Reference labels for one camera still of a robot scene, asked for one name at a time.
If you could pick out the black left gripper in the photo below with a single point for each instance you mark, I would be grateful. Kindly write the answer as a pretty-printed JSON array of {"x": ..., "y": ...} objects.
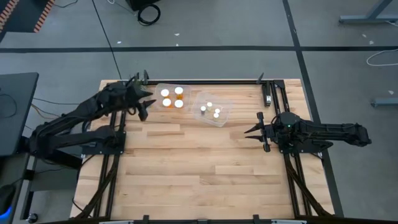
[{"x": 133, "y": 96}]

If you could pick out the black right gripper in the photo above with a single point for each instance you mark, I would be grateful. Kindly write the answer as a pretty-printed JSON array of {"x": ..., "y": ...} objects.
[{"x": 271, "y": 133}]

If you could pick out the large orange pill bottle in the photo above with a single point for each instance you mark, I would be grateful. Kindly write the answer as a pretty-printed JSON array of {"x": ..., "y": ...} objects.
[
  {"x": 178, "y": 90},
  {"x": 164, "y": 92},
  {"x": 178, "y": 103},
  {"x": 166, "y": 102}
]

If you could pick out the small bottle with red pills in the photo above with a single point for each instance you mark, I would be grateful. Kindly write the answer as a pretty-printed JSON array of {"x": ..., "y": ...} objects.
[{"x": 215, "y": 115}]

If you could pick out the small orange pill bottle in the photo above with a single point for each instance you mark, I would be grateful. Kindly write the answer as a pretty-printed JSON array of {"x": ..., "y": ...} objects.
[{"x": 203, "y": 108}]

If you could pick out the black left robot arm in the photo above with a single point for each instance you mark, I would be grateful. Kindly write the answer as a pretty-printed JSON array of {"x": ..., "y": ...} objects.
[{"x": 77, "y": 109}]

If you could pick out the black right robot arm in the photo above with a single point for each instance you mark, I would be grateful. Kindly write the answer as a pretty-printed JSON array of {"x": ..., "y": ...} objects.
[{"x": 329, "y": 132}]

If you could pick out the clear plastic bin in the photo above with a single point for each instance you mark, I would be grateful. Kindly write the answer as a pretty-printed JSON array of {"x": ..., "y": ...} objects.
[
  {"x": 172, "y": 97},
  {"x": 207, "y": 117}
]

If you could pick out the small potted succulent plant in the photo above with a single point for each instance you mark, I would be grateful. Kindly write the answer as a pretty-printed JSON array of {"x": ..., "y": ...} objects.
[{"x": 137, "y": 81}]

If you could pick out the black bar with silver end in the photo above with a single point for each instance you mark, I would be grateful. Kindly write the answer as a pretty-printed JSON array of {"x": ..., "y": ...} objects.
[{"x": 267, "y": 91}]

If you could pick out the black box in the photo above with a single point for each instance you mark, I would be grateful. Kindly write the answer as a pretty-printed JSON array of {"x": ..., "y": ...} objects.
[{"x": 136, "y": 3}]

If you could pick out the silver aluminium extrusion bar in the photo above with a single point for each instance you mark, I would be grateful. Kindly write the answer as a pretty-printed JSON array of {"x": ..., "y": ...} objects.
[
  {"x": 116, "y": 222},
  {"x": 289, "y": 222}
]

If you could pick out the dark grey side desk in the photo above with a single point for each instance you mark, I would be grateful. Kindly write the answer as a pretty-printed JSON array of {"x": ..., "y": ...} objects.
[{"x": 18, "y": 109}]

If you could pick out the grey desk leg base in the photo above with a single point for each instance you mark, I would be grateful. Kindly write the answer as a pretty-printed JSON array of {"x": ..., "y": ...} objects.
[
  {"x": 367, "y": 20},
  {"x": 385, "y": 102}
]

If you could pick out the black mat orange striped edge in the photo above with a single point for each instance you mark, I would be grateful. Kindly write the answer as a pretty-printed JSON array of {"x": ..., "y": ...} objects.
[{"x": 25, "y": 15}]

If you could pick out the black aluminium table frame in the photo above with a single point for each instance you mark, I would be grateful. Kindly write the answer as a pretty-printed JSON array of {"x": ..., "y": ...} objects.
[{"x": 217, "y": 82}]

